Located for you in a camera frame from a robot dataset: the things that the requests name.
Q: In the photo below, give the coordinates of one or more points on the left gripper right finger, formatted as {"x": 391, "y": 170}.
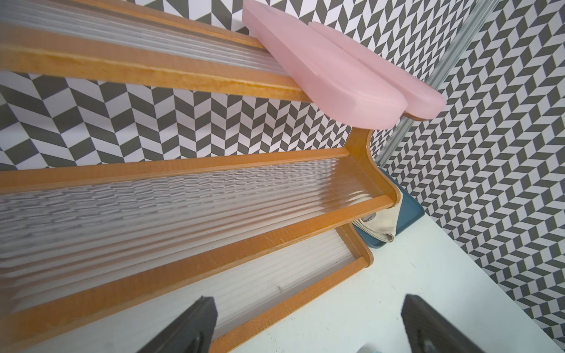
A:
{"x": 428, "y": 331}

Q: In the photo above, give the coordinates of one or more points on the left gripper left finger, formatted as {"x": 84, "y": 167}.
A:
{"x": 191, "y": 331}

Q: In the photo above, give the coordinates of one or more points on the wooden three-tier shelf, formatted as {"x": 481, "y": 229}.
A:
{"x": 144, "y": 155}

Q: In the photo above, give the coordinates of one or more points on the beige cloth napkin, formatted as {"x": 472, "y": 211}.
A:
{"x": 380, "y": 227}

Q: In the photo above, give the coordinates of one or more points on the teal tray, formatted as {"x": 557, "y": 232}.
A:
{"x": 411, "y": 211}

